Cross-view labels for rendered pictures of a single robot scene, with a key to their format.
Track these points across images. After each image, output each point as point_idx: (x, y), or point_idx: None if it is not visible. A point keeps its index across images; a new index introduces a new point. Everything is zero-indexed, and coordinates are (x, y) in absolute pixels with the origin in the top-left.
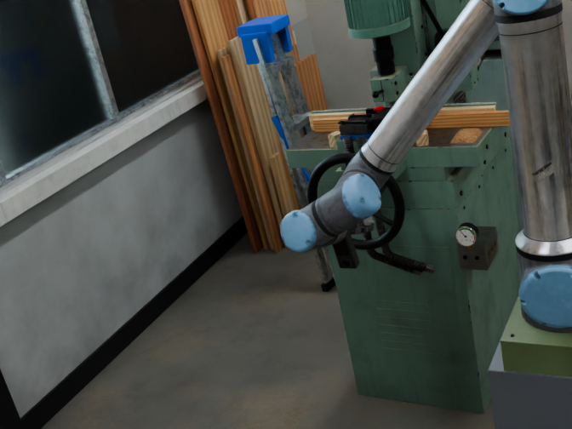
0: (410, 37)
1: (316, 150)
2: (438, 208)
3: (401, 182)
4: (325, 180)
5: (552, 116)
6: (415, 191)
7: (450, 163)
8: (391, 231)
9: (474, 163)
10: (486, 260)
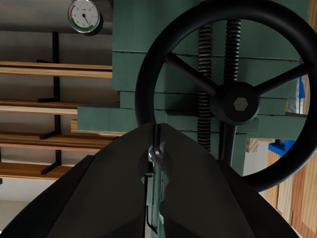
0: (167, 184)
1: (278, 139)
2: (134, 54)
3: (176, 90)
4: (279, 97)
5: None
6: (160, 77)
7: (110, 113)
8: (168, 42)
9: (82, 111)
10: None
